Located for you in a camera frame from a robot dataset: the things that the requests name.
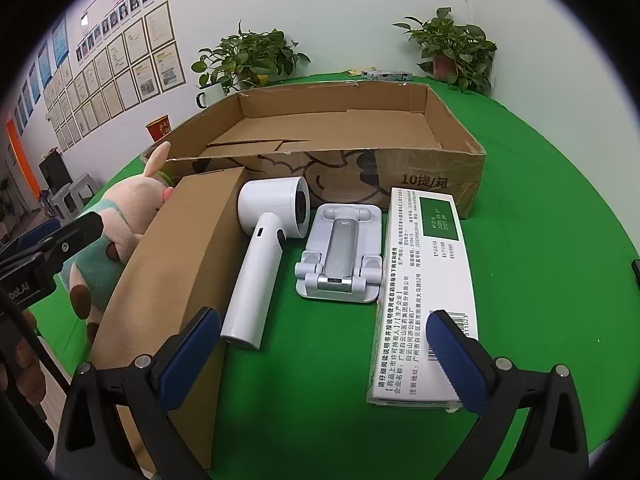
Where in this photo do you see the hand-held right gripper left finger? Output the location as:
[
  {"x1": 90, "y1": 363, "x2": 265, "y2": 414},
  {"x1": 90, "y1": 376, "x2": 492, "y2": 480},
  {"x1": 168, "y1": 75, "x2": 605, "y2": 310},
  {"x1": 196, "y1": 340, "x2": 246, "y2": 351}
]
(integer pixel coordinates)
[{"x1": 54, "y1": 306, "x2": 223, "y2": 480}]

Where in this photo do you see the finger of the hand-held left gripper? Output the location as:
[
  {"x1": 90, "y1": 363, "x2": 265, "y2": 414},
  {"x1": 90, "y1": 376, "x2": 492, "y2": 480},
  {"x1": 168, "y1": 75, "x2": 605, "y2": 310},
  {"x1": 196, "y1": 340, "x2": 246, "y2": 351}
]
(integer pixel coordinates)
[{"x1": 0, "y1": 211, "x2": 106, "y2": 272}]

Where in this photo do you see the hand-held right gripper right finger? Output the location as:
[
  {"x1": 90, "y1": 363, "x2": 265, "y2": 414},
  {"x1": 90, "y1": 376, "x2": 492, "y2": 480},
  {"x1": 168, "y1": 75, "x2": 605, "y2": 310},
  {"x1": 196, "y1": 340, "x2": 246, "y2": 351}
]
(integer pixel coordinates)
[{"x1": 424, "y1": 309, "x2": 591, "y2": 480}]

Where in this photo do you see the pink plush pig toy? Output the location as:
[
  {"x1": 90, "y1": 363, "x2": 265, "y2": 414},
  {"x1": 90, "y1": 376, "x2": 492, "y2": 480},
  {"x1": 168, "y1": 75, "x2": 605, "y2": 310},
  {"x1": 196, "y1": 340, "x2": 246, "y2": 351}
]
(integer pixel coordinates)
[{"x1": 59, "y1": 141, "x2": 176, "y2": 345}]

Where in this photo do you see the white medicine box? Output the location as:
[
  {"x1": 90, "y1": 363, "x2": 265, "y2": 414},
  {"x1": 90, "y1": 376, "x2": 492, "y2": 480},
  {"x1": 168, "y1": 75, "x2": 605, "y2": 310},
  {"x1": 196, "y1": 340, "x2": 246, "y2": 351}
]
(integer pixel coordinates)
[{"x1": 365, "y1": 186, "x2": 481, "y2": 413}]

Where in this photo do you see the white hair dryer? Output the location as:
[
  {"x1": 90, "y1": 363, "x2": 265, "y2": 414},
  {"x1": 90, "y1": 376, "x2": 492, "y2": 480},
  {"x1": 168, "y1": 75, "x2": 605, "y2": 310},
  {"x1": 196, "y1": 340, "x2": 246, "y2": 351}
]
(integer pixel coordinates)
[{"x1": 220, "y1": 176, "x2": 312, "y2": 352}]

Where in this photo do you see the large cardboard box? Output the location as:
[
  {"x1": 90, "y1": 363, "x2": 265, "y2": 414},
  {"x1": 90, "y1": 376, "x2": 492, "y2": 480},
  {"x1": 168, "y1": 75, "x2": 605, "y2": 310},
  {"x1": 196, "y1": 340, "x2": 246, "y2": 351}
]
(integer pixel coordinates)
[{"x1": 142, "y1": 79, "x2": 487, "y2": 221}]

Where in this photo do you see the person's left hand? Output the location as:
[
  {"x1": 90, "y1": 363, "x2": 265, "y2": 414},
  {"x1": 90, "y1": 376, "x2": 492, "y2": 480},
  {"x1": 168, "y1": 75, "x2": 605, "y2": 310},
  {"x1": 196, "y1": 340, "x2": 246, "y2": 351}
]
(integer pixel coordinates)
[{"x1": 0, "y1": 312, "x2": 48, "y2": 401}]

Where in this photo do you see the grey stool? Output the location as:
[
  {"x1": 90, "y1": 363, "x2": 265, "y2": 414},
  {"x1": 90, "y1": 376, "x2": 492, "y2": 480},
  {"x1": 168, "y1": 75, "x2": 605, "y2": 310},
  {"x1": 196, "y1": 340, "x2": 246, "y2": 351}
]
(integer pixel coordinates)
[{"x1": 50, "y1": 172, "x2": 98, "y2": 218}]

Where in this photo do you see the black monitor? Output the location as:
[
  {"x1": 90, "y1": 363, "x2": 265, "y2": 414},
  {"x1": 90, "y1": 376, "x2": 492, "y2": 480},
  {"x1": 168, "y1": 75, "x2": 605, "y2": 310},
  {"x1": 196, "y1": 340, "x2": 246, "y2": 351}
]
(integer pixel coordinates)
[{"x1": 39, "y1": 152, "x2": 73, "y2": 188}]

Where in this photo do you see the green table cloth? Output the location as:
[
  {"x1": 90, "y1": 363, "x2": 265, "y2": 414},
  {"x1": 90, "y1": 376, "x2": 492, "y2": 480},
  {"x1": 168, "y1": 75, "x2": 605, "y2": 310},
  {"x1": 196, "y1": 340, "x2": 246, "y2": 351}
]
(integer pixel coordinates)
[{"x1": 30, "y1": 72, "x2": 640, "y2": 480}]

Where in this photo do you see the red snack canister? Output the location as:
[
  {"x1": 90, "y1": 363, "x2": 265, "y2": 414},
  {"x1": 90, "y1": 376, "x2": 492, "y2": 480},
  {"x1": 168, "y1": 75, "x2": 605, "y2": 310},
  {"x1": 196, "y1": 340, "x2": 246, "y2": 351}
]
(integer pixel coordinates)
[{"x1": 145, "y1": 115, "x2": 176, "y2": 140}]

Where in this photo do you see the white folding phone stand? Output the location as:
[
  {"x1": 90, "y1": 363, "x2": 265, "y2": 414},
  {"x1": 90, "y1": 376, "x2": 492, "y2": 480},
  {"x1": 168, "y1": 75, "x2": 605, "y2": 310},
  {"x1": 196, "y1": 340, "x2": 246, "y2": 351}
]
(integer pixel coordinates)
[{"x1": 294, "y1": 203, "x2": 385, "y2": 305}]

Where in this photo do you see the white enamel mug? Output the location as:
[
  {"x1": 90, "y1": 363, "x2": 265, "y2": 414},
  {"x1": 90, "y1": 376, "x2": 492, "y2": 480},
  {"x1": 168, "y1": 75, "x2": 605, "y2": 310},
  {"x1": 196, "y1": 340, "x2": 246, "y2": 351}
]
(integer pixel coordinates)
[{"x1": 196, "y1": 84, "x2": 227, "y2": 110}]

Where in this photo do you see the bushy green potted plant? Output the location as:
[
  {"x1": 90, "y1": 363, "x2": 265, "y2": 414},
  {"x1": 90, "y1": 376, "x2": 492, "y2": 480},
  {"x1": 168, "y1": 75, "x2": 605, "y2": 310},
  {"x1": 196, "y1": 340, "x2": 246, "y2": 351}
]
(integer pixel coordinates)
[{"x1": 191, "y1": 21, "x2": 312, "y2": 97}]

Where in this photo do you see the patterned flat packet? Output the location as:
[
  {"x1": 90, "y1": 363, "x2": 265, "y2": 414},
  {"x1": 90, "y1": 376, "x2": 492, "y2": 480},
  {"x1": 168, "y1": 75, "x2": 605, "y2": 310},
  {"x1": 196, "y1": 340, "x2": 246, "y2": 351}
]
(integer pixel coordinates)
[{"x1": 364, "y1": 70, "x2": 412, "y2": 83}]

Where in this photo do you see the green plant in brown pot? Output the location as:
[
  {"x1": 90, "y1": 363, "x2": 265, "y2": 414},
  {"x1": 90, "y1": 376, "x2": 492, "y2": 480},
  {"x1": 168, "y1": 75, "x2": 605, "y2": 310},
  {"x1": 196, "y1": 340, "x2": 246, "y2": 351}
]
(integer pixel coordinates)
[{"x1": 392, "y1": 7, "x2": 498, "y2": 96}]

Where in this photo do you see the wall of framed certificates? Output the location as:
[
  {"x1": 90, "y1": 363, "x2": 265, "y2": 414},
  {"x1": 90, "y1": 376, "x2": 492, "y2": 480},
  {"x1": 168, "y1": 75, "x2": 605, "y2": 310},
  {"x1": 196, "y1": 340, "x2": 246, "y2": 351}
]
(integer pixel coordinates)
[{"x1": 12, "y1": 0, "x2": 206, "y2": 153}]

